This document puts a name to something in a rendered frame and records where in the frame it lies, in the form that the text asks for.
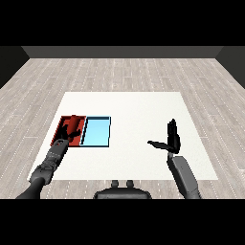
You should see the dark grey robot body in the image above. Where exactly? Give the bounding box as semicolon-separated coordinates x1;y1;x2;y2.
93;180;153;200

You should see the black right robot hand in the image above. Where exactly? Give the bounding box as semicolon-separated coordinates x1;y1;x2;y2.
146;118;182;154

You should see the shallow red open box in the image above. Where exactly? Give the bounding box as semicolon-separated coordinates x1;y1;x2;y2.
51;115;88;147

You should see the shallow light blue open box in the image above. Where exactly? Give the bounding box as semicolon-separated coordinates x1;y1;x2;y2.
79;116;112;148

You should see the small red can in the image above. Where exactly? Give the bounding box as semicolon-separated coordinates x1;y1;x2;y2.
70;114;79;131

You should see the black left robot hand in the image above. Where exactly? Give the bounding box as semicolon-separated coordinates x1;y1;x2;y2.
57;122;82;142

